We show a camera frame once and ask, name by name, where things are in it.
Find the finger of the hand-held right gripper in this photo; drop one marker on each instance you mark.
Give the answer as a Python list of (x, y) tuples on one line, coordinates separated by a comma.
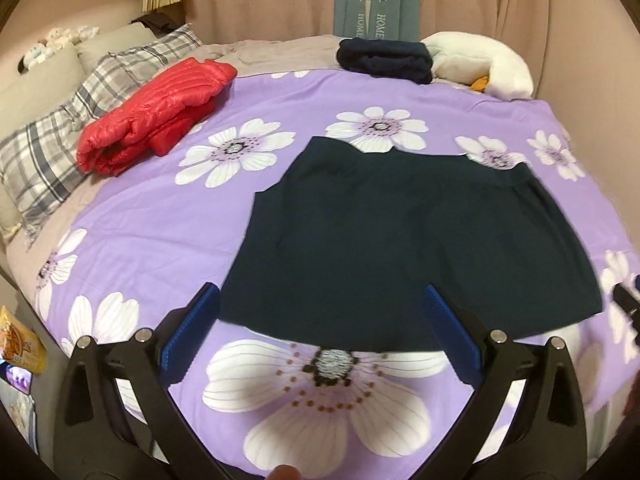
[(629, 310)]

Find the red down jacket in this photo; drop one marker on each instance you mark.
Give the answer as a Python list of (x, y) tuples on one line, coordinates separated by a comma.
[(150, 110)]

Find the dark brown cloth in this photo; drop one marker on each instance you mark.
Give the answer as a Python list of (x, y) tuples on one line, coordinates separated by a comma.
[(160, 22)]

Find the white and blue packet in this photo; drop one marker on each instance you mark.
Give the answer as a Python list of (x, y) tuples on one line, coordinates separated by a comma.
[(17, 420)]

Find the grey-green hanging towel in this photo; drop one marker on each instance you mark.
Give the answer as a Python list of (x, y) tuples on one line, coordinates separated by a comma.
[(390, 0)]

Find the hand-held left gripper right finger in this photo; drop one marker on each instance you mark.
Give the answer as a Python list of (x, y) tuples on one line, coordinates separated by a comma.
[(452, 330)]

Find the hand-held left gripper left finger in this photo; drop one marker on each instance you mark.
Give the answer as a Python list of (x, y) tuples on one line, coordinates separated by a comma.
[(195, 325)]

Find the purple glossy packet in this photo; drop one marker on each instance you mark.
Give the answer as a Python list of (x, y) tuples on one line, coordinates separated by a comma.
[(17, 379)]

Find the purple floral blanket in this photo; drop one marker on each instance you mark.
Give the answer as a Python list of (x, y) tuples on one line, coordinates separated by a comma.
[(160, 225)]

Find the yellow snack packet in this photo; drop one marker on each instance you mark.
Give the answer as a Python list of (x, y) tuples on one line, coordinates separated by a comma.
[(20, 342)]

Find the small white plush toy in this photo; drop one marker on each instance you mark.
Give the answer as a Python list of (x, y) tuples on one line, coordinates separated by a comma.
[(37, 56), (62, 37), (91, 32)]

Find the person's left hand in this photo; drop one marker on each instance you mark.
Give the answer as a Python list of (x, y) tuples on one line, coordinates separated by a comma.
[(285, 473)]

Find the folded navy clothes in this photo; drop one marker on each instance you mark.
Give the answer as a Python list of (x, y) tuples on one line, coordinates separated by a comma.
[(385, 60)]

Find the beige pillow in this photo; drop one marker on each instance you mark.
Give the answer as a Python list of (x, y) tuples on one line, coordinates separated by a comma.
[(35, 95), (115, 42)]

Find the grey plaid pillow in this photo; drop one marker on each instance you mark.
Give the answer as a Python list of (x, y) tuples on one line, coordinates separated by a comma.
[(55, 145)]

